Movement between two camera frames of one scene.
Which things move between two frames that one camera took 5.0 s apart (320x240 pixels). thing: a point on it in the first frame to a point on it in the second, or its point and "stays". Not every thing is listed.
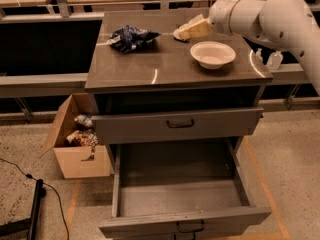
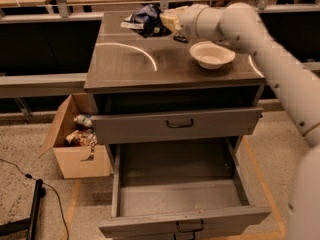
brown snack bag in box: (83, 138) stays
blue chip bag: (128, 38) to (147, 21)
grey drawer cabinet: (175, 113) stays
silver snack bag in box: (85, 120) stays
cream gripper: (220, 14) to (187, 21)
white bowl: (212, 54) stays
